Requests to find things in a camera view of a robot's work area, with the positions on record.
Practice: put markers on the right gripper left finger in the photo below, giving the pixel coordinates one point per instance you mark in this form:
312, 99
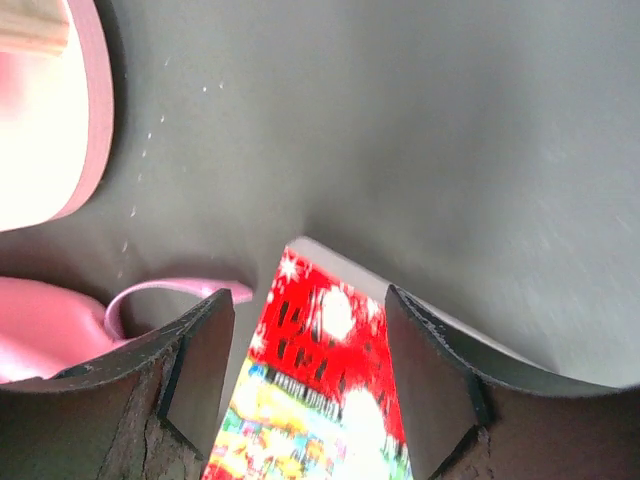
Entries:
146, 410

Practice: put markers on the red comic book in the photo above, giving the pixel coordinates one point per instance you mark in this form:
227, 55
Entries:
316, 395

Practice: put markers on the pink student backpack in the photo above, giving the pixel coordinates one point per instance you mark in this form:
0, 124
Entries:
46, 329

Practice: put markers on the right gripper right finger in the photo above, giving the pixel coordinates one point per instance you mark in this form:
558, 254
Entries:
471, 411

